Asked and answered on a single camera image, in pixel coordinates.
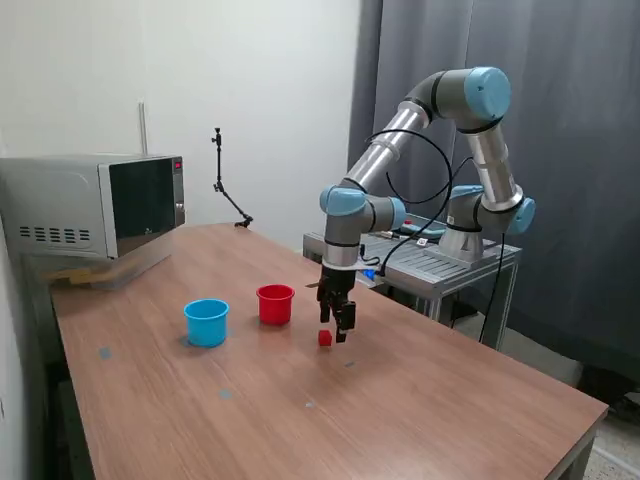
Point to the teal teach pendant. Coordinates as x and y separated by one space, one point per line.
430 227

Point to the thin metal pole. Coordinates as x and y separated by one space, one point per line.
142 130

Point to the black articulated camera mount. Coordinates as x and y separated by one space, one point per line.
219 165

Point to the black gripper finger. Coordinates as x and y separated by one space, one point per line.
346 320
325 310

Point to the red cube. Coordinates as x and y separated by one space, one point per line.
325 339

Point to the blue tape piece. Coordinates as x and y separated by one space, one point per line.
226 394
105 353

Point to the blue plastic cup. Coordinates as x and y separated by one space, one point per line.
206 327

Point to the silver microwave oven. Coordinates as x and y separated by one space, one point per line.
60 200

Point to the aluminium robot cart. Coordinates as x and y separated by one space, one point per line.
440 270

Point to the dark grey curtain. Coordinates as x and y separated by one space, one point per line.
575 150

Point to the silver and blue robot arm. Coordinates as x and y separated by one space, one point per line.
385 150

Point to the red plastic cup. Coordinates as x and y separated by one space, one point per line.
275 307

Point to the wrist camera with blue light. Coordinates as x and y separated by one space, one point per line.
369 274

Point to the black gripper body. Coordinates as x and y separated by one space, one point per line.
339 284

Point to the dark shoe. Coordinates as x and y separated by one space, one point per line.
625 407

